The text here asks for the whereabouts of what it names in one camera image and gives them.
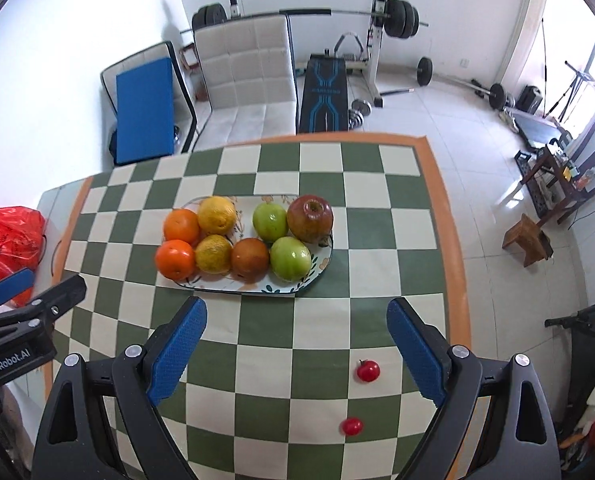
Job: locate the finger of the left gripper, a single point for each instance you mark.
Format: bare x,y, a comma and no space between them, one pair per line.
53,303
17,287

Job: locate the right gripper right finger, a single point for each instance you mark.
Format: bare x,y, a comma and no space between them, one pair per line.
518,437

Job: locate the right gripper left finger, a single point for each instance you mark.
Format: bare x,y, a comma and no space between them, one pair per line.
75,439

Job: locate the bright orange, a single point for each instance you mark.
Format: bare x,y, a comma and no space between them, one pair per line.
182,224
175,260

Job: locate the red cherry tomato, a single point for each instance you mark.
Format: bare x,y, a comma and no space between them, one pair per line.
368,371
352,426

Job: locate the large yellow lemon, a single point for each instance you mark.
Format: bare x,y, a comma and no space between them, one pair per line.
217,215

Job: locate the dark orange fruit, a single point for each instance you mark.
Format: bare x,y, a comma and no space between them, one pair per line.
250,258

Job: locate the green apple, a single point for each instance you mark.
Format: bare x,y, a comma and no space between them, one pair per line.
290,259
270,222

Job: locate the red apple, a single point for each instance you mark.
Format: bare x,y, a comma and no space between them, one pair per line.
310,218

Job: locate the red plastic bag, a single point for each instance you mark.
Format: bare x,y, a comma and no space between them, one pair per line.
21,239

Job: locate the small wooden stool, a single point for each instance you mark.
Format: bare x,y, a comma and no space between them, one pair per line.
531,239

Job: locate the green white checkered tablecloth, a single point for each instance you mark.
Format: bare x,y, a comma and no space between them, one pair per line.
273,376

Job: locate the floral oval ceramic plate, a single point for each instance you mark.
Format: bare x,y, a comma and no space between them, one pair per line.
269,283

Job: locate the dark wooden shelf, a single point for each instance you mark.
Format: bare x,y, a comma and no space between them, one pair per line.
558,183

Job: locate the white padded chair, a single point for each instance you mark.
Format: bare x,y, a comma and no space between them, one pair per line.
248,68

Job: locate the black blue weight bench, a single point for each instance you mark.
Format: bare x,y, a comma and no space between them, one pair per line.
325,101

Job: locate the barbell on floor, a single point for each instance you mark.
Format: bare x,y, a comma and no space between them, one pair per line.
496,94

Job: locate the barbell on rack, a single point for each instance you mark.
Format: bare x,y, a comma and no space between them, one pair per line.
327,12

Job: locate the white weight rack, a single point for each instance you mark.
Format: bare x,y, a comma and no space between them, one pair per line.
368,63

